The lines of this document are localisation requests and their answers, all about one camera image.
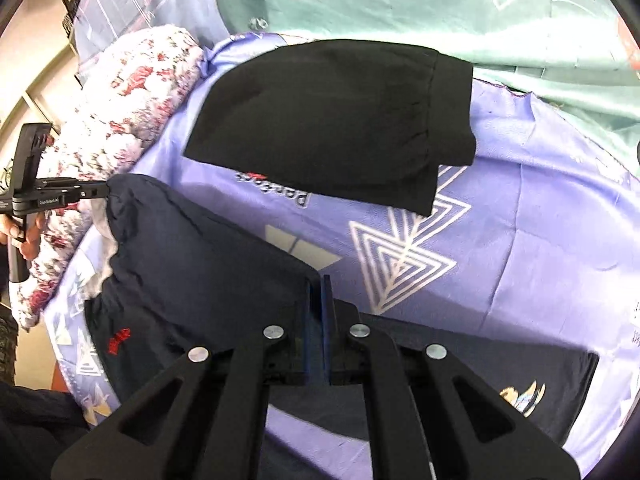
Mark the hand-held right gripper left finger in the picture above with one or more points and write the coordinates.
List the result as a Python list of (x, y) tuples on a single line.
[(306, 345)]

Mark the folded black pants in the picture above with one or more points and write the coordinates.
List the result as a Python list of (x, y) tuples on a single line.
[(325, 120)]

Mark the person's left hand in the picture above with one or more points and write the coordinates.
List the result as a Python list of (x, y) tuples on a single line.
[(31, 240)]

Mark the green printed blanket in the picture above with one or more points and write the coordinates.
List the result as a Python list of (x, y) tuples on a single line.
[(425, 5)]

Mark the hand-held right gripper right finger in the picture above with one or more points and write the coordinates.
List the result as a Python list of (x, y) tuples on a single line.
[(327, 332)]

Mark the navy pants with grey lining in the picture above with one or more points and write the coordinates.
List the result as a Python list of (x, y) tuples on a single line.
[(200, 270)]

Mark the floral quilt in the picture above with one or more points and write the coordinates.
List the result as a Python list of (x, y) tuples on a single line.
[(125, 105)]

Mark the purple printed bedsheet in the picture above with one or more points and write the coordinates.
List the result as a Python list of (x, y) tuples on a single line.
[(525, 240)]

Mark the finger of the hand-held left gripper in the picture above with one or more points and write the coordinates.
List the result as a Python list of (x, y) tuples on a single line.
[(95, 191)]

